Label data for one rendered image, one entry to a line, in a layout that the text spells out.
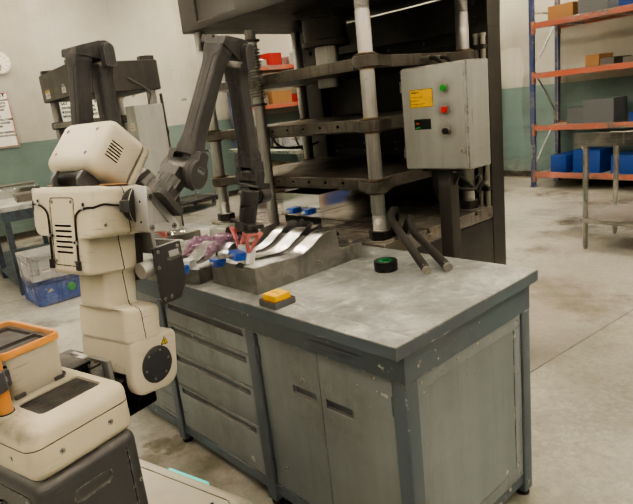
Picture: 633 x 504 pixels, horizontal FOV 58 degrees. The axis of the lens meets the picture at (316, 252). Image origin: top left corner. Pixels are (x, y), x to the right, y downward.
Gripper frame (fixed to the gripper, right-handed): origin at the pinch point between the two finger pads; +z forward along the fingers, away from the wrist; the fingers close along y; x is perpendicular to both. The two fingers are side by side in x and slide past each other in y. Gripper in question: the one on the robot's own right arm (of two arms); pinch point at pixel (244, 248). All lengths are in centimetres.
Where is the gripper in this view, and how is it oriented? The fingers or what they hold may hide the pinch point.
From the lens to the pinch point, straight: 189.6
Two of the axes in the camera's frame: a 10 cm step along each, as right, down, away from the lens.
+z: -1.3, 9.6, 2.6
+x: -7.1, 0.9, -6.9
